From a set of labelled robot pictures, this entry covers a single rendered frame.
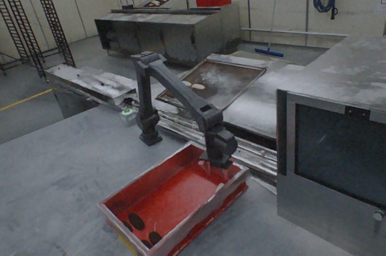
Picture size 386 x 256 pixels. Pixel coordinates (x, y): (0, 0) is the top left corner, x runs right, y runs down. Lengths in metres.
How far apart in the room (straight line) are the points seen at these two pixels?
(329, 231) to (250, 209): 0.27
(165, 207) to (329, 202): 0.58
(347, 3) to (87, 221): 4.42
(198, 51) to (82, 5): 5.29
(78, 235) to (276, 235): 0.70
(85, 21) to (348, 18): 6.72
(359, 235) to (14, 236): 1.18
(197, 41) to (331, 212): 3.61
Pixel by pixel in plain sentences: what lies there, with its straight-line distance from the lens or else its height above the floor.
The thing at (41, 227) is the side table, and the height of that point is 0.82.
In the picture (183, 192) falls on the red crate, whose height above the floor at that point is 0.82.
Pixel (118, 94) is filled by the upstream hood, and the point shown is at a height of 0.92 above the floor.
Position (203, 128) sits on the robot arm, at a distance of 0.96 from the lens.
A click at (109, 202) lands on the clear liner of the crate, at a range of 1.14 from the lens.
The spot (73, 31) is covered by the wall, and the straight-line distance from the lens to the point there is 8.90.
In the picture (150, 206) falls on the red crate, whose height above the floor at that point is 0.82.
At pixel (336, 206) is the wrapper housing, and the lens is 0.93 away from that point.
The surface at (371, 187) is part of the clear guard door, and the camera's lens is 0.84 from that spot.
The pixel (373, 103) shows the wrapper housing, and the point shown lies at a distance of 0.75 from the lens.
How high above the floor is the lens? 1.64
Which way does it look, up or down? 28 degrees down
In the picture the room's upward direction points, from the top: 10 degrees counter-clockwise
